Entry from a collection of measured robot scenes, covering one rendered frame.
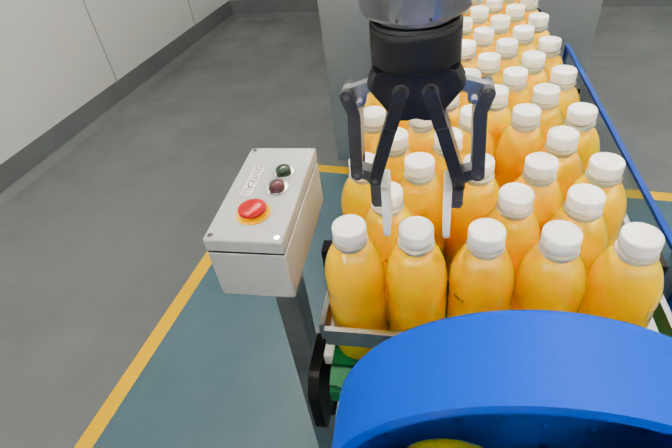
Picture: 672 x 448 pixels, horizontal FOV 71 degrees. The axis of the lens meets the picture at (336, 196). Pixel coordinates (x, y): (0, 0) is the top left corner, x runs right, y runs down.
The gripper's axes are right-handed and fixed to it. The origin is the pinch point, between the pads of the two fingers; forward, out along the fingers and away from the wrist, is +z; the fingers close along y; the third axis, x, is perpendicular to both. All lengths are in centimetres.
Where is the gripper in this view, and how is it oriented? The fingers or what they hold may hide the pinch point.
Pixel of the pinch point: (416, 207)
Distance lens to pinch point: 51.3
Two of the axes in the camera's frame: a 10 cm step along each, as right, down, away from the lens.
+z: 1.1, 7.8, 6.2
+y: 9.8, 0.2, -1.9
